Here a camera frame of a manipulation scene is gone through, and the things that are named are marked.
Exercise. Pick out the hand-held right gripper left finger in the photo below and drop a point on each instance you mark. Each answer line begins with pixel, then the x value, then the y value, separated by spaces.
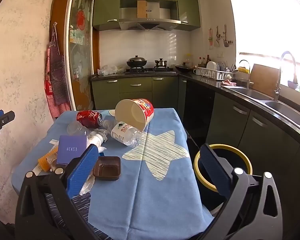
pixel 82 171

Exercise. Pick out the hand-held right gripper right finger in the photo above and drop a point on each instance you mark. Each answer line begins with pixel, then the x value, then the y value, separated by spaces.
pixel 211 166

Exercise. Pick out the yellow rimmed trash bin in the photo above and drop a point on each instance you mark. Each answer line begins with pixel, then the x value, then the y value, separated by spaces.
pixel 196 167

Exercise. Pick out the brown plastic tray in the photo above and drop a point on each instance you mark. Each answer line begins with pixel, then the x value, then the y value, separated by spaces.
pixel 107 167

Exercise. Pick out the purple box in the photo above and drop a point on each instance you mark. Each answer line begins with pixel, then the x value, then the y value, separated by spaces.
pixel 71 148

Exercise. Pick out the orange packet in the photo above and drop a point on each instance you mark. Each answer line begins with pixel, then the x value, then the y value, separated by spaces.
pixel 47 158

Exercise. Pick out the clear plastic cup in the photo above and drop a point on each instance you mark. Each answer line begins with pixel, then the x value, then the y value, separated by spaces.
pixel 76 128

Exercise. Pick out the clear plastic water bottle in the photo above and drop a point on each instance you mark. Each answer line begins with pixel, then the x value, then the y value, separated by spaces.
pixel 122 133

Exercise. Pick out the paper noodle bucket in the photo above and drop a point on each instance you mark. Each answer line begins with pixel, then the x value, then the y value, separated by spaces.
pixel 137 112

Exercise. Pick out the dark blue striped cloth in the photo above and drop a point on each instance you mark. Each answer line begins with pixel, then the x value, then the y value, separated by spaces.
pixel 81 201

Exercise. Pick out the crumpled white tube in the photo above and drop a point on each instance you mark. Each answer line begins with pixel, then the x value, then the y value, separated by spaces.
pixel 97 138

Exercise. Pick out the red soda can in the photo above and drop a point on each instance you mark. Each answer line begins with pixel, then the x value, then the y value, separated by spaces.
pixel 87 118

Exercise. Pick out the blue star tablecloth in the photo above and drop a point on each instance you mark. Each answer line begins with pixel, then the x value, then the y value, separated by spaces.
pixel 140 180

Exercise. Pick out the checkered apron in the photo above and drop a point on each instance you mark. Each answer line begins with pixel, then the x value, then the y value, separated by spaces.
pixel 56 80

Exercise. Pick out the pink dishcloth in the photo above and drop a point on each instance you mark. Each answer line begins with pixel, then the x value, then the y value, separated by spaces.
pixel 227 82

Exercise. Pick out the black kitchen countertop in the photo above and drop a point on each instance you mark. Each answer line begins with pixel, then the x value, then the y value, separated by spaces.
pixel 205 80

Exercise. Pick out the white dish rack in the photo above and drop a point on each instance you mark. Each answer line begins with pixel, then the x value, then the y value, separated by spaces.
pixel 215 74

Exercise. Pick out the small steel faucet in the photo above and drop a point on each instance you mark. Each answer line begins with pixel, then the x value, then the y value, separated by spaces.
pixel 248 80

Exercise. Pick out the white mug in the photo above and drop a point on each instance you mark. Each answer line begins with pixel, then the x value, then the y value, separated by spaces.
pixel 197 71

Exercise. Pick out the green base cabinets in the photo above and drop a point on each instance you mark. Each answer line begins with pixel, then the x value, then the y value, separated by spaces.
pixel 135 90

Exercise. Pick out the row of white plates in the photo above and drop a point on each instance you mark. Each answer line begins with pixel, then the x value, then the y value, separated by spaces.
pixel 213 66

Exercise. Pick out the glass sliding door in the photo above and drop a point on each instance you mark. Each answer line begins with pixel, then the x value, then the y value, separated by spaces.
pixel 80 50

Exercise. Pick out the yellow sponge holder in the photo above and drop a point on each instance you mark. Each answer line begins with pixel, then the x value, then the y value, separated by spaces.
pixel 242 70

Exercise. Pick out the wooden cutting board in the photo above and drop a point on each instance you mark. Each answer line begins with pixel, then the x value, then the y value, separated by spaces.
pixel 263 78

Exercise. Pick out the clear plastic bag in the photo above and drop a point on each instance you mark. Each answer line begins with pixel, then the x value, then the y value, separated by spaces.
pixel 110 70

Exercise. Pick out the group of condiment bottles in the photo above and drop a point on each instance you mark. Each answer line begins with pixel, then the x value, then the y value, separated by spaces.
pixel 203 61

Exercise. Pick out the cooking oil bottle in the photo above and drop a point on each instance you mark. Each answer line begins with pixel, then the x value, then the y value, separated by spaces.
pixel 188 60

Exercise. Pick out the gas stove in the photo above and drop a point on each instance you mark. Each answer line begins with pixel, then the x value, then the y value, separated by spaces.
pixel 150 70

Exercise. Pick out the tall steel faucet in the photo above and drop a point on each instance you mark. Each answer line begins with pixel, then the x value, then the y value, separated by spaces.
pixel 280 75

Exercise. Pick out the steel pot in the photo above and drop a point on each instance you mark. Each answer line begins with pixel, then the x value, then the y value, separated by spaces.
pixel 160 63

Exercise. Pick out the black lidded wok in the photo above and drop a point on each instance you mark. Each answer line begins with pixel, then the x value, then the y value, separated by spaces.
pixel 136 61

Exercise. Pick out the hanging kitchen utensils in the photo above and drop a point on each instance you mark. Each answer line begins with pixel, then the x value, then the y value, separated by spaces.
pixel 221 36

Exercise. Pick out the steel range hood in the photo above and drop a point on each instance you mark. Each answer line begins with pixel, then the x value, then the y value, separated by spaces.
pixel 147 21

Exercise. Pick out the kitchen window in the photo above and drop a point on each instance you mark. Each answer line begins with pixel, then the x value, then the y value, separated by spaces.
pixel 270 17

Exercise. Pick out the cardboard piece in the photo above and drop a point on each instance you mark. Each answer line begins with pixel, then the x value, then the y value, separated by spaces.
pixel 141 8

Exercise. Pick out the green wall cabinets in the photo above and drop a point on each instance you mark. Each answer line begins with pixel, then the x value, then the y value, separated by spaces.
pixel 106 7

